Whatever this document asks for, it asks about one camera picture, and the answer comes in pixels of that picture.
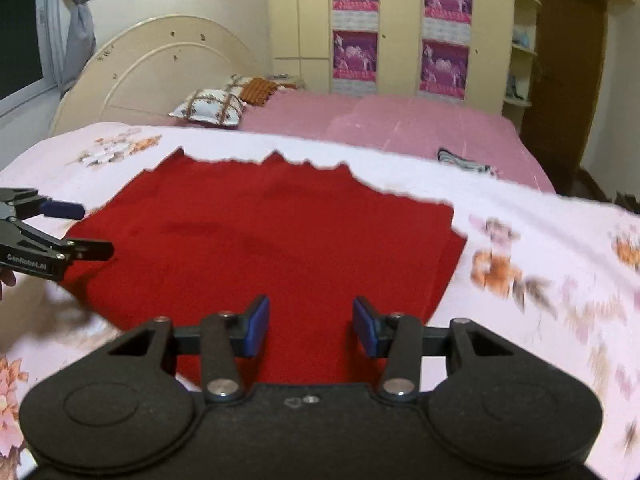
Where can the grey tied curtain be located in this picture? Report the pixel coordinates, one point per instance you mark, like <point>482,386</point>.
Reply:
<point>80,35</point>

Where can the cream corner shelf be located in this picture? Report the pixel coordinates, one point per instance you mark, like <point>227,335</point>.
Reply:
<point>522,60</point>

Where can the floral pillow with brown stripes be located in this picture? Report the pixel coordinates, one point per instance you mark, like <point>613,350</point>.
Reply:
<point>210,107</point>

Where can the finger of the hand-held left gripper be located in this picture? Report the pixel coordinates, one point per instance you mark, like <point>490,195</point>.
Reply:
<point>90,251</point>
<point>62,209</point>

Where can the cream wardrobe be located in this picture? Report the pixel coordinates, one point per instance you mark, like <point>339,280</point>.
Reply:
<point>400,20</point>

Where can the red long-sleeved dress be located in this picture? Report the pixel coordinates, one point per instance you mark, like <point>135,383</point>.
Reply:
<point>275,230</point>

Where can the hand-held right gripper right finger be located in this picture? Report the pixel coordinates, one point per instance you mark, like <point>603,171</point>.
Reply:
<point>365,330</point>

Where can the plain pink bed sheet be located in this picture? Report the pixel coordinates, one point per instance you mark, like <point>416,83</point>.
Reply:
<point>380,125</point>

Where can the pale pink floral bed sheet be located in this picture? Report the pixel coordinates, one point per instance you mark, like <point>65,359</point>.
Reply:
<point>525,270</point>

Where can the pale blue shelf item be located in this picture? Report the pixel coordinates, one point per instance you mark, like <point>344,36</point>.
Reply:
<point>523,36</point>

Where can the orange patterned cushion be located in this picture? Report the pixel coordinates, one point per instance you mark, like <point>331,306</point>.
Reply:
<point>257,91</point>

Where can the small floral pillow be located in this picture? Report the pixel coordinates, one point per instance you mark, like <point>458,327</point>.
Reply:
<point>236,85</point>

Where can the cream round headboard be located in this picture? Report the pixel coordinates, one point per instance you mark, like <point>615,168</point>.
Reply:
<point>150,70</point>

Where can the window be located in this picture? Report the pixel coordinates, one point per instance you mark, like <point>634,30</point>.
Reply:
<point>20,25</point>

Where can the brown wooden door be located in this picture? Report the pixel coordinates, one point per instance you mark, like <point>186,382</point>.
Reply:
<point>565,85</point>

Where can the striped folded cloth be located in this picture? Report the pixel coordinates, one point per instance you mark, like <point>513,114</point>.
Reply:
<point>465,162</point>

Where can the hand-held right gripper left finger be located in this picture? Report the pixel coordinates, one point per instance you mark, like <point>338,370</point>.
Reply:
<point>257,325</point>

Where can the person's left hand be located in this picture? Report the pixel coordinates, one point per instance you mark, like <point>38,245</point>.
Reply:
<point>6,280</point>

